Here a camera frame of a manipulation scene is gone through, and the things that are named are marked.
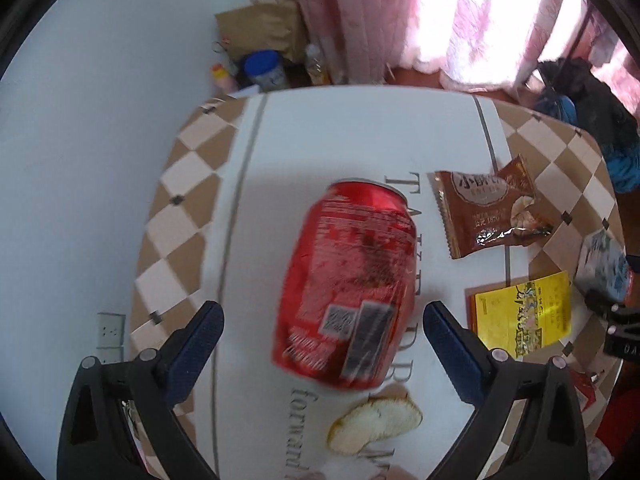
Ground brown paper bag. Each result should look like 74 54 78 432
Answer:
215 0 307 63

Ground pile of black clothes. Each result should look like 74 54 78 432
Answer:
537 57 640 146

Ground yellow snack packet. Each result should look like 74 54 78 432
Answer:
467 271 572 359

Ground checkered brown white tablecloth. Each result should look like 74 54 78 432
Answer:
129 85 623 480

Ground red soda can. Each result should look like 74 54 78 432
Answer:
271 178 420 390

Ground pink floral curtain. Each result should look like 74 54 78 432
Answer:
235 0 601 96

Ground bitten apple piece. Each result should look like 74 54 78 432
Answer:
327 392 423 456

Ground blue lidded white jar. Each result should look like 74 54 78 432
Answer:
243 50 290 93

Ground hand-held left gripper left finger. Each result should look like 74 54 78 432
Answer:
57 301 226 480

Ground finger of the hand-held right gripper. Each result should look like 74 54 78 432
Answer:
624 254 640 293
584 287 627 318

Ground small red capped bottle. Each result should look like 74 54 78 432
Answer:
210 62 238 95

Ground blue white patterned packet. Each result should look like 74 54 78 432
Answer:
574 229 632 306

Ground clear plastic bottle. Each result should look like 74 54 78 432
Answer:
304 44 332 86

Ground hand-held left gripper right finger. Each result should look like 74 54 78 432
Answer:
422 301 588 480

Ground white wall socket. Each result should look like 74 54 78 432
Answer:
96 312 126 348

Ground red snack wrapper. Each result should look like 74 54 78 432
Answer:
570 369 599 407

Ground brown snack packet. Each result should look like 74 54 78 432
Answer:
433 154 553 261

